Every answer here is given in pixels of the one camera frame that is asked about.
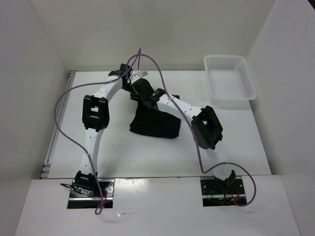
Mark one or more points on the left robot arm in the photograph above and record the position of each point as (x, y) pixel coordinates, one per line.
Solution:
(95, 118)

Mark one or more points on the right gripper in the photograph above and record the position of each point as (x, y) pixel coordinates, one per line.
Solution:
(139, 96)

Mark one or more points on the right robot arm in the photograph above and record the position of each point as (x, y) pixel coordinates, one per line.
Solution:
(203, 123)

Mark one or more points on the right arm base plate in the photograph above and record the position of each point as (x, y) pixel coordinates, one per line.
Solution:
(214, 195)

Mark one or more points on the black shorts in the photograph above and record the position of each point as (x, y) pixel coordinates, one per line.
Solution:
(154, 123)

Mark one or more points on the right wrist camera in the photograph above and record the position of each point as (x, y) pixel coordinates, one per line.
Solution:
(135, 77)

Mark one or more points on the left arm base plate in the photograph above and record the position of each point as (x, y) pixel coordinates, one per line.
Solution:
(84, 199)

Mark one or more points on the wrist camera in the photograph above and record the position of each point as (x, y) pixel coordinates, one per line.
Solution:
(135, 77)
(142, 74)

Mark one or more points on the white plastic basket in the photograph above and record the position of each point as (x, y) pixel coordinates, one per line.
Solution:
(229, 78)

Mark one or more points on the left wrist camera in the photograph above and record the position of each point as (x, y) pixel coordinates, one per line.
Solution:
(142, 74)

